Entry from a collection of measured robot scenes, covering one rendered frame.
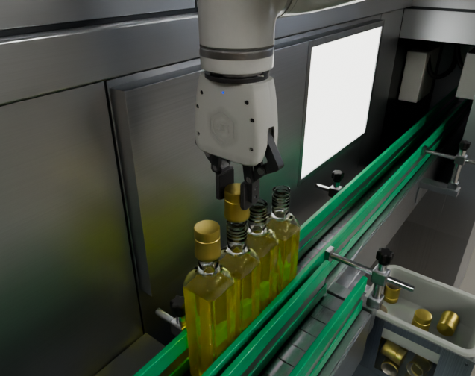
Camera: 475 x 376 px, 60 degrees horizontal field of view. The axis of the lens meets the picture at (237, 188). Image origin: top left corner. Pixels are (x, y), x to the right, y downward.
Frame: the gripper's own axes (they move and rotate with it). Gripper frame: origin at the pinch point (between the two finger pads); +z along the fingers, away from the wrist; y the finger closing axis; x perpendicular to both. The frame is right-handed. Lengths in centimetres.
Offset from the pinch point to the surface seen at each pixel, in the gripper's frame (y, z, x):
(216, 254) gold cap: 1.3, 6.8, -6.0
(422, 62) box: -10, 5, 120
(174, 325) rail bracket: -6.0, 22.8, -8.2
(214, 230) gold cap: 1.0, 3.2, -6.0
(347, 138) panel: -13, 18, 69
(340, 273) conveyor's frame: 5.1, 31.9, 29.3
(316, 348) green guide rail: 13.4, 23.1, 1.7
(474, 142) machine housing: 14, 25, 108
